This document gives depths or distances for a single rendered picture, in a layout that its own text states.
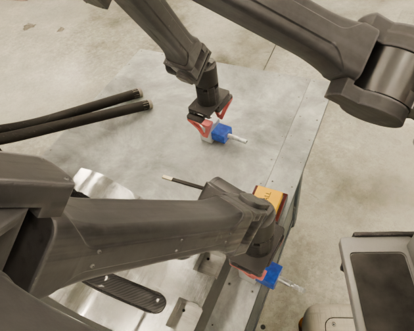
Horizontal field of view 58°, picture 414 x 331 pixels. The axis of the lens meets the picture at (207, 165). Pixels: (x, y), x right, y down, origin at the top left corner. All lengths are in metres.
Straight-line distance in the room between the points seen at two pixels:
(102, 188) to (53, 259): 0.58
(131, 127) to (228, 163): 0.33
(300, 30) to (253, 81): 0.79
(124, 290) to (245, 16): 0.53
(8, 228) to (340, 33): 0.37
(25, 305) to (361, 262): 0.47
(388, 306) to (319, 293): 1.12
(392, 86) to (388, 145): 1.74
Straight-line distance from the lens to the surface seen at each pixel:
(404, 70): 0.48
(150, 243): 0.32
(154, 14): 0.61
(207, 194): 0.60
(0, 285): 0.18
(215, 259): 0.75
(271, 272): 0.76
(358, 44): 0.46
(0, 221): 0.21
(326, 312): 1.35
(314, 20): 0.44
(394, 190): 2.01
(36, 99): 2.86
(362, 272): 0.56
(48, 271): 0.26
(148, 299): 0.72
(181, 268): 0.72
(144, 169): 1.00
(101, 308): 0.74
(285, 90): 1.18
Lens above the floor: 1.54
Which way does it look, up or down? 50 degrees down
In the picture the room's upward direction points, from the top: 9 degrees counter-clockwise
